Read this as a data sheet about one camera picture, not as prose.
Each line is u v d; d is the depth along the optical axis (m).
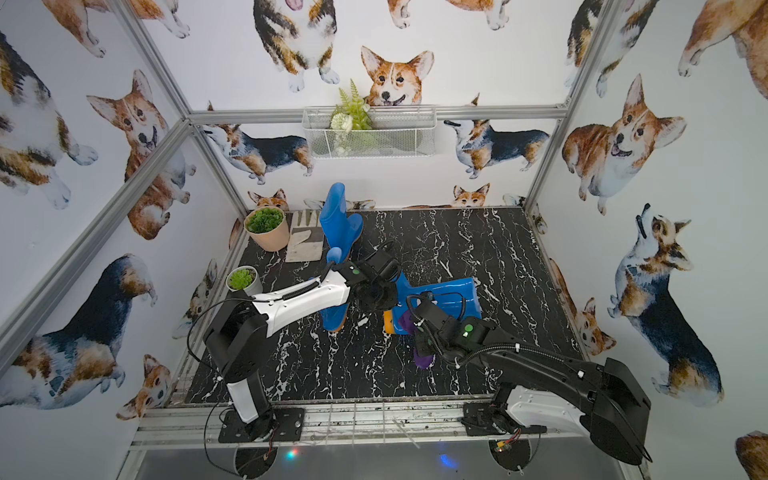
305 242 1.11
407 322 0.78
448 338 0.59
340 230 0.94
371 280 0.67
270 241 1.03
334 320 0.84
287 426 0.73
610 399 0.40
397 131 0.92
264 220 1.03
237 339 0.46
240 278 0.90
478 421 0.73
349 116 0.82
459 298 0.85
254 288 0.91
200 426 0.75
